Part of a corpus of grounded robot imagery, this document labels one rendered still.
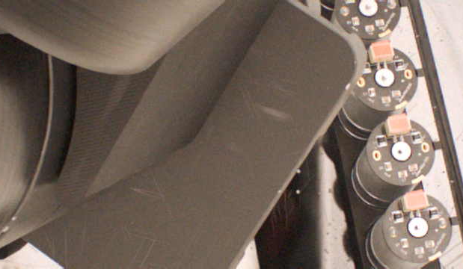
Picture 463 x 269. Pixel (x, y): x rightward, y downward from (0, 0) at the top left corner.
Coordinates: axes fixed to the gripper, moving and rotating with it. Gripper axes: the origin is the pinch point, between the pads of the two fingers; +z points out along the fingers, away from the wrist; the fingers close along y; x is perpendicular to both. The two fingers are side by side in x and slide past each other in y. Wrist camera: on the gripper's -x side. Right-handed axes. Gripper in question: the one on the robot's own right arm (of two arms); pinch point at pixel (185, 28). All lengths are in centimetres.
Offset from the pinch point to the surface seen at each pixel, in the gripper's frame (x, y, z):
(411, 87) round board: -0.6, -5.7, 11.0
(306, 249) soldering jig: 7.3, -5.8, 12.5
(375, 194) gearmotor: 3.6, -6.8, 11.5
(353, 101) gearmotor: 1.1, -4.2, 11.2
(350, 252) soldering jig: 6.5, -7.3, 13.0
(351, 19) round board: -1.5, -2.5, 11.4
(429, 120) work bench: 0.9, -7.1, 17.2
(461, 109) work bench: -0.1, -7.9, 17.8
